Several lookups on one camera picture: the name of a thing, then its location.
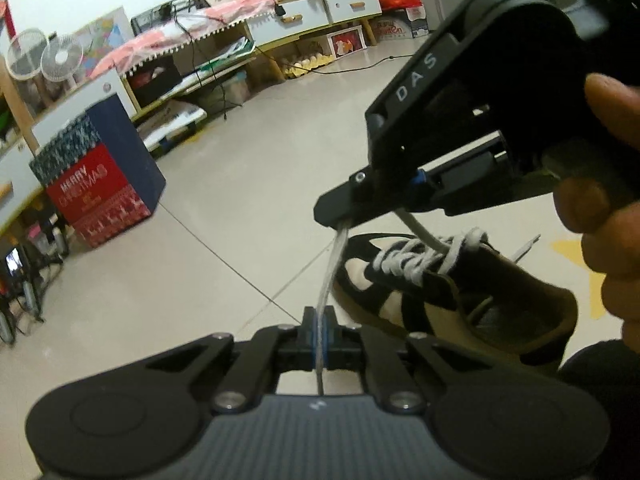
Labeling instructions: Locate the black and beige sneaker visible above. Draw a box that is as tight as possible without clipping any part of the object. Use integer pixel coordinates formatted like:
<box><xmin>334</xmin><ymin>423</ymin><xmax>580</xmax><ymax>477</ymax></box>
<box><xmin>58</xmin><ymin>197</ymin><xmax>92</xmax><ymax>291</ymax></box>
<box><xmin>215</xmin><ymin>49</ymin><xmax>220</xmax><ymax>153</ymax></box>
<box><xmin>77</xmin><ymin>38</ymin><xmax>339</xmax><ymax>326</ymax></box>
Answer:
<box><xmin>331</xmin><ymin>231</ymin><xmax>580</xmax><ymax>376</ymax></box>

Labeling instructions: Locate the person's right hand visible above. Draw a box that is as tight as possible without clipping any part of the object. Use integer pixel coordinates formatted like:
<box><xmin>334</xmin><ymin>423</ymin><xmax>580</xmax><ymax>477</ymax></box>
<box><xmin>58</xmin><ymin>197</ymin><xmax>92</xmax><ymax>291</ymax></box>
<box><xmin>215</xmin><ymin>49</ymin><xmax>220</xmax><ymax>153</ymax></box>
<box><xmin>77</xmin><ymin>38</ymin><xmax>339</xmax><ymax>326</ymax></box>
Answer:
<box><xmin>553</xmin><ymin>74</ymin><xmax>639</xmax><ymax>352</ymax></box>

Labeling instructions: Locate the red blue Christmas gift box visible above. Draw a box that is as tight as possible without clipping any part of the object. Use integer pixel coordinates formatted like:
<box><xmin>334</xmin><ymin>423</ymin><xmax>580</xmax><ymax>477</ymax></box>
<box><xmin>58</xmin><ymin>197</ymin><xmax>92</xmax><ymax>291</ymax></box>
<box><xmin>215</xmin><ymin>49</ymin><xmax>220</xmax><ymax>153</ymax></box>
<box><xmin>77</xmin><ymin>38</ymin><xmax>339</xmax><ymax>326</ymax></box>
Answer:
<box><xmin>29</xmin><ymin>96</ymin><xmax>166</xmax><ymax>247</ymax></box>

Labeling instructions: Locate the long white wooden cabinet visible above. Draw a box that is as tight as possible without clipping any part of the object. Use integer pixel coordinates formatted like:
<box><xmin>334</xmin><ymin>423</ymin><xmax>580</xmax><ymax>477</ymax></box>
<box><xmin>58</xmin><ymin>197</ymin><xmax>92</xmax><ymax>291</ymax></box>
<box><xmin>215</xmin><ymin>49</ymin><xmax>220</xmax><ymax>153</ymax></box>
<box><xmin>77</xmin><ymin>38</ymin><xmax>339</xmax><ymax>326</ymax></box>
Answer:
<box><xmin>0</xmin><ymin>0</ymin><xmax>383</xmax><ymax>231</ymax></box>

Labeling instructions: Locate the pink fringed cloth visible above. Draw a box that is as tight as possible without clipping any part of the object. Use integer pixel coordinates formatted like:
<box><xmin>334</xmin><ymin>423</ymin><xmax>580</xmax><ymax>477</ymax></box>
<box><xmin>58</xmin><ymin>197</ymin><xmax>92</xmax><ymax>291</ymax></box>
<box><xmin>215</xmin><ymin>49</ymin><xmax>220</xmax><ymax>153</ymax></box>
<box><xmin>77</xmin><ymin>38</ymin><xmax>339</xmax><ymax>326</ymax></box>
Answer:
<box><xmin>89</xmin><ymin>0</ymin><xmax>280</xmax><ymax>80</ymax></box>

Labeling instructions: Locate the colourful world map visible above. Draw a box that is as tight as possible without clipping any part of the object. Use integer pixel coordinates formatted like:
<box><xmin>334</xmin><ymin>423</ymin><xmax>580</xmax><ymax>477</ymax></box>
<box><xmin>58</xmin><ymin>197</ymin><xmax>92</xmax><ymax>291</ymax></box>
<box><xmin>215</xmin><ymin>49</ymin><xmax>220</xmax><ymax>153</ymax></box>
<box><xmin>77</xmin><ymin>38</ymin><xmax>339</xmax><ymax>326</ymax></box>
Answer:
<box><xmin>74</xmin><ymin>6</ymin><xmax>134</xmax><ymax>74</ymax></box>

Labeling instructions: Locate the white desk fan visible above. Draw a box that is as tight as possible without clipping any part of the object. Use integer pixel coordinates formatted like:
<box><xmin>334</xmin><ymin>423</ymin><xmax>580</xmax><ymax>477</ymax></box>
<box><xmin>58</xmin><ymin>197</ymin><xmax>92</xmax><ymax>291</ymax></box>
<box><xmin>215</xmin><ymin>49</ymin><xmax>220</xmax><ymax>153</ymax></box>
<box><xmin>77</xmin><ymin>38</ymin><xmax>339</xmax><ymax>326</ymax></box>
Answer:
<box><xmin>40</xmin><ymin>35</ymin><xmax>84</xmax><ymax>87</ymax></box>
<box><xmin>6</xmin><ymin>28</ymin><xmax>49</xmax><ymax>81</ymax></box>

